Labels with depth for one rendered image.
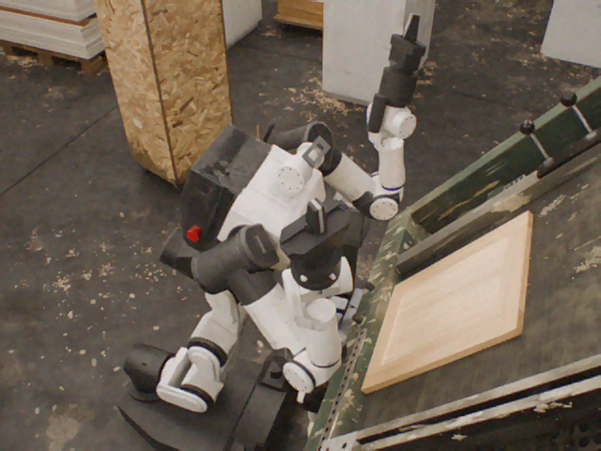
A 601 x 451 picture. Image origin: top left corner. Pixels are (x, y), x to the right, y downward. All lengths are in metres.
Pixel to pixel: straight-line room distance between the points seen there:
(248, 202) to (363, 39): 2.82
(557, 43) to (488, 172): 3.60
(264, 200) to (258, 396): 1.18
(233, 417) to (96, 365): 0.77
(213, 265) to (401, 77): 0.63
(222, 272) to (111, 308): 1.80
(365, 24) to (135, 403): 2.72
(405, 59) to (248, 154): 0.43
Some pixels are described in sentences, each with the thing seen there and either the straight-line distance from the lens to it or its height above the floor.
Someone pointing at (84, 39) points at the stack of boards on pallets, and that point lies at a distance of 4.81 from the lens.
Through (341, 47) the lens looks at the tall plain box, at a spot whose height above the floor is 0.43.
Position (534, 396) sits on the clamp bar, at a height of 1.39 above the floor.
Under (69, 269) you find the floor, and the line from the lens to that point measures 3.21.
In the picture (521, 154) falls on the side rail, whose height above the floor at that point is 1.23.
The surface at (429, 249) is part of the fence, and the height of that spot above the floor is 1.01.
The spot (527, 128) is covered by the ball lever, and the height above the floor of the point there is 1.43.
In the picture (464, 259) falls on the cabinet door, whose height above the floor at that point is 1.12.
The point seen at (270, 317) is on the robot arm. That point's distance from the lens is 1.19.
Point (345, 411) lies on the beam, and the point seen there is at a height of 0.91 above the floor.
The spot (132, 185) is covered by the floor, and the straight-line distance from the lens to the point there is 3.62.
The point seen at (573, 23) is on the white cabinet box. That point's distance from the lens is 5.23.
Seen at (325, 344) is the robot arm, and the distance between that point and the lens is 1.13.
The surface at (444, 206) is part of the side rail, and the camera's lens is 1.87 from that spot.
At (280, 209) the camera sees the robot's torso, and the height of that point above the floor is 1.34.
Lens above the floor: 2.18
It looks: 43 degrees down
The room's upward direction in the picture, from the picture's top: straight up
